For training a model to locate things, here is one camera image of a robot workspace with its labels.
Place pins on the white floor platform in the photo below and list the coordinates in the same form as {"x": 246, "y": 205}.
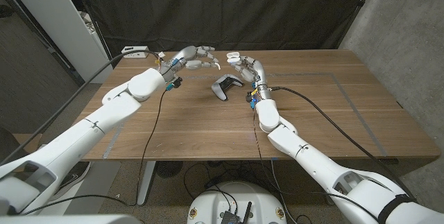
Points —
{"x": 100, "y": 189}

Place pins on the white metal cabinet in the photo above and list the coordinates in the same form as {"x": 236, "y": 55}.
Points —
{"x": 52, "y": 16}

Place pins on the black white sneaker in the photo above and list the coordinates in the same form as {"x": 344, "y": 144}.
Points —
{"x": 74, "y": 177}

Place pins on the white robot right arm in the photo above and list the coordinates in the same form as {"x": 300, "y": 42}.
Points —
{"x": 312, "y": 154}

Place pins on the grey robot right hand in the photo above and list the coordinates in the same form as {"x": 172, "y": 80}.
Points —
{"x": 258, "y": 71}

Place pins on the white AirPods case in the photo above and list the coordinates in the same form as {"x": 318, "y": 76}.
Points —
{"x": 234, "y": 59}

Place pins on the black backdrop stand pole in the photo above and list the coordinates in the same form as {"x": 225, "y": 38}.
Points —
{"x": 357, "y": 9}
{"x": 93, "y": 19}

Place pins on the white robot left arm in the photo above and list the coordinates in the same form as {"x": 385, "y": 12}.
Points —
{"x": 86, "y": 130}

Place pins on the black torso electronics module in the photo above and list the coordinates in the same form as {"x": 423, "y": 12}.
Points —
{"x": 230, "y": 217}

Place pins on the white robot chest cover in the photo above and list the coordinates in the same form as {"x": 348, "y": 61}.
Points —
{"x": 69, "y": 220}

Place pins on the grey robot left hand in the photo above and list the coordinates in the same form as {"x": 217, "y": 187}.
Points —
{"x": 185, "y": 55}

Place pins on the white power strip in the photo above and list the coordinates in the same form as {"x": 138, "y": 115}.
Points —
{"x": 133, "y": 54}

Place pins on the white black game controller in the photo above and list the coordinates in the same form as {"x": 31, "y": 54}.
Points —
{"x": 219, "y": 90}

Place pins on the white robot torso base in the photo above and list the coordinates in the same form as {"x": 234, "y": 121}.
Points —
{"x": 211, "y": 203}

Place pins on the black round floor fan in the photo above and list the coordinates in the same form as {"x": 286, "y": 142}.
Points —
{"x": 169, "y": 169}

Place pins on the black backdrop curtain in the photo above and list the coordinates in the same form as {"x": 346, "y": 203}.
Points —
{"x": 225, "y": 9}

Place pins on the light grey table leg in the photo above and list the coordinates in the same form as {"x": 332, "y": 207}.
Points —
{"x": 145, "y": 186}

